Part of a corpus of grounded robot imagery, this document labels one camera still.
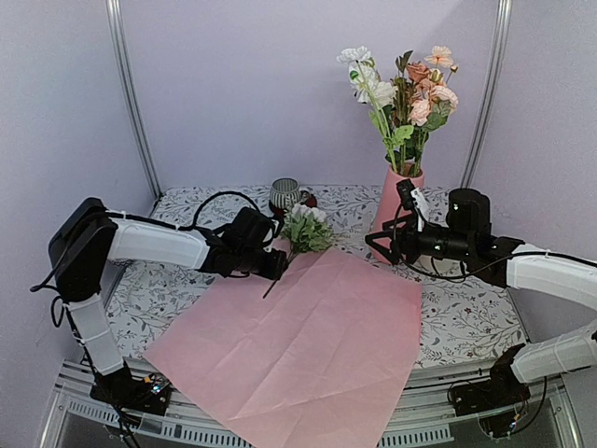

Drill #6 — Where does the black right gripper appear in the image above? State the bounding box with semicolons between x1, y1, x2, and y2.
367;212;474;265

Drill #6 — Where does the green leafy white stem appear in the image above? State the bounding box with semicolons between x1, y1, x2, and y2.
261;203;336;299

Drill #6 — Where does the pink wrapping paper sheet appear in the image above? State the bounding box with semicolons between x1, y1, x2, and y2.
142;242;423;448

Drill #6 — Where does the peach rose flower stem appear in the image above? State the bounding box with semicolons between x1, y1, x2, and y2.
409;85;459;176

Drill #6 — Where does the white peony flower stem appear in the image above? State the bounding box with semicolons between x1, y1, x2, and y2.
372;81;397;109

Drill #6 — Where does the white blossom flower stem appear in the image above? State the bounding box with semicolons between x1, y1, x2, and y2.
336;46;413;173

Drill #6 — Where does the dusty orange rose stem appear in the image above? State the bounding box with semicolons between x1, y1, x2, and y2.
391;50;430;177

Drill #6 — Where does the peach blossom flower stem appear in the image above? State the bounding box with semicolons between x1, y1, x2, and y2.
424;46;459;84

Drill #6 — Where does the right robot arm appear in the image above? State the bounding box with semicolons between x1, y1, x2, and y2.
365;181;596;413

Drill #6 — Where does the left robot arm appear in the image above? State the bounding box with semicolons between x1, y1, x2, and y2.
40;197;287;414

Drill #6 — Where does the tall pink vase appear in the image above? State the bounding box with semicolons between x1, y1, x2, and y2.
368;165;426;265

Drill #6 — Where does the striped ceramic cup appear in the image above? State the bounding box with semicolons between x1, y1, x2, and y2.
270;177;311;212

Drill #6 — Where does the dark red saucer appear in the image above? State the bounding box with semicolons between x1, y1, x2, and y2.
268;189;318;217

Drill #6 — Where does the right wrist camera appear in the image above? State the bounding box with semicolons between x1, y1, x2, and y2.
396;179;430;232

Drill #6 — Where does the right aluminium frame post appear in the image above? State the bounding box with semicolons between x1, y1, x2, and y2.
460;0;513;188

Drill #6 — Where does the aluminium frame post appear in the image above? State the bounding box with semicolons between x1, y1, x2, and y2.
105;0;162;200
460;0;513;188

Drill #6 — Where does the aluminium front rail base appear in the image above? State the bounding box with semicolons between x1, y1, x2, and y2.
40;361;585;447

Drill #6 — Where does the left aluminium frame post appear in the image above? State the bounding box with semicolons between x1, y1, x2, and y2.
105;0;162;200

